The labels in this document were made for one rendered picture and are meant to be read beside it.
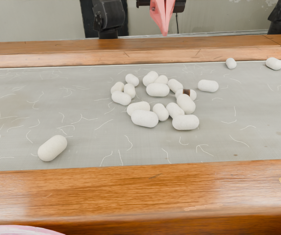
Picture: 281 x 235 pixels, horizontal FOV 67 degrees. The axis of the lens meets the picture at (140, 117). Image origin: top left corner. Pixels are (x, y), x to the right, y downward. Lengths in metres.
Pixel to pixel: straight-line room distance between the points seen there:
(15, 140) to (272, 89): 0.41
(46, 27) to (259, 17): 2.23
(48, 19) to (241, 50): 2.09
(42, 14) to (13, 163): 2.21
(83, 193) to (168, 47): 0.38
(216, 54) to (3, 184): 0.45
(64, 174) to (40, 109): 0.17
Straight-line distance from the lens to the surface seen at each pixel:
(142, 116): 0.27
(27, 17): 2.48
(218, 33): 1.02
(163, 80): 0.37
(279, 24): 0.91
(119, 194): 0.19
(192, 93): 0.34
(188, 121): 0.27
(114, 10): 0.69
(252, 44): 0.57
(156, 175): 0.20
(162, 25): 0.42
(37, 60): 0.52
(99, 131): 0.29
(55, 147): 0.25
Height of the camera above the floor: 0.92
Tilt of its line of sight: 36 degrees down
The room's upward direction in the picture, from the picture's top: 1 degrees counter-clockwise
